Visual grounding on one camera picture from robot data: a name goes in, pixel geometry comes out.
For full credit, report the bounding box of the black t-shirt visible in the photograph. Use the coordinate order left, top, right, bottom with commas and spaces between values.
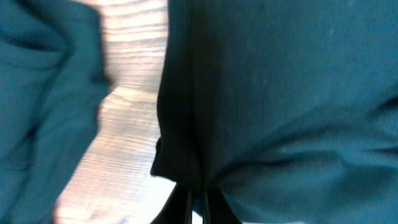
151, 0, 397, 224

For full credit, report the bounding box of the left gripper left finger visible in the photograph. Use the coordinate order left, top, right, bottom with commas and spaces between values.
150, 185, 192, 224

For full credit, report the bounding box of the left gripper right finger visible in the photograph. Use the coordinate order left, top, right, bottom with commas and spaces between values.
203, 189, 243, 224

